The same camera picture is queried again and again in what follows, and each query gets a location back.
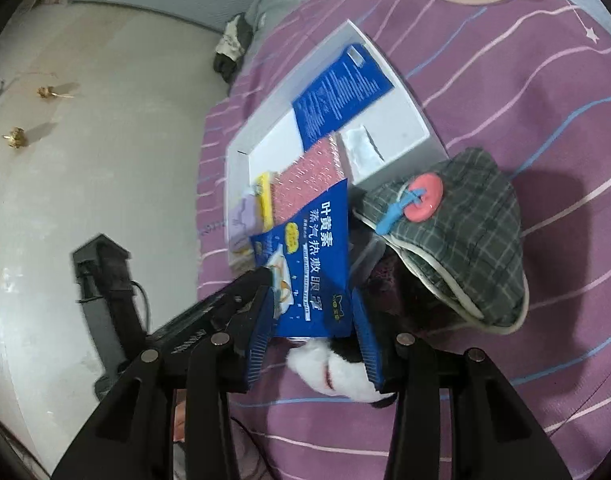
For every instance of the white clear packet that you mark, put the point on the white clear packet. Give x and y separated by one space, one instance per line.
363 147

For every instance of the grey plaid cap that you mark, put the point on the grey plaid cap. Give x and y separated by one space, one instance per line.
460 230

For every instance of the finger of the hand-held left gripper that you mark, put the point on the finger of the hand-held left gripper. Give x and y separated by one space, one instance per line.
245 285

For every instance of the blue eye mask packet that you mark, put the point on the blue eye mask packet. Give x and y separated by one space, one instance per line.
338 95
310 260

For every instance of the white cardboard box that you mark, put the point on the white cardboard box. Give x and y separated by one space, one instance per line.
400 120

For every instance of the black wall device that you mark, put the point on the black wall device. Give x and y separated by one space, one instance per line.
105 280

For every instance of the black and white cloth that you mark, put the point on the black and white cloth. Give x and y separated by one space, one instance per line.
230 45

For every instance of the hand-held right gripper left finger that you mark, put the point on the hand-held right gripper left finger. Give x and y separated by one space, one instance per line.
259 345

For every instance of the dark red mesh cloth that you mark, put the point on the dark red mesh cloth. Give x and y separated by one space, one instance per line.
385 277

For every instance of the pink patterned packet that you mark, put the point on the pink patterned packet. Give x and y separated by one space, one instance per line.
310 180

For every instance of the white and black plush toy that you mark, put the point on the white and black plush toy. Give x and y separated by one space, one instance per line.
335 365

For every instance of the yellow packet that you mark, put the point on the yellow packet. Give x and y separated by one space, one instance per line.
265 200

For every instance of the purple striped blanket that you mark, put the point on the purple striped blanket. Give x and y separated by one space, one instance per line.
535 85

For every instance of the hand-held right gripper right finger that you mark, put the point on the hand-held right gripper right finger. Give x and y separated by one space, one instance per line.
368 340

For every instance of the gold wall ornament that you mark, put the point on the gold wall ornament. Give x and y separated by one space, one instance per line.
15 136
48 91

